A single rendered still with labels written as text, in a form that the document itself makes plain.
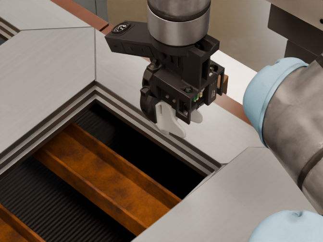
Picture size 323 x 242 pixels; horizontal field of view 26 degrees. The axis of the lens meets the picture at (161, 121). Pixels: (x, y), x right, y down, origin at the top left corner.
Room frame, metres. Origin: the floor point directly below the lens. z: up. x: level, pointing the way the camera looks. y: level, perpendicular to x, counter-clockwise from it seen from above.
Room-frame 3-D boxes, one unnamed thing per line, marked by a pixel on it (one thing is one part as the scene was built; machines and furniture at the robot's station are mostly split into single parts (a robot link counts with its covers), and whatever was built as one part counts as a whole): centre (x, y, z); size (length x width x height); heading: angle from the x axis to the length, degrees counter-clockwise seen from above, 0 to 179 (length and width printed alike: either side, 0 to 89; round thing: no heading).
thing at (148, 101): (0.63, 0.01, 0.98); 0.05 x 0.02 x 0.09; 139
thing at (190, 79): (0.63, -0.03, 1.04); 0.09 x 0.08 x 0.12; 49
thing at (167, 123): (0.62, -0.01, 0.94); 0.06 x 0.03 x 0.09; 49
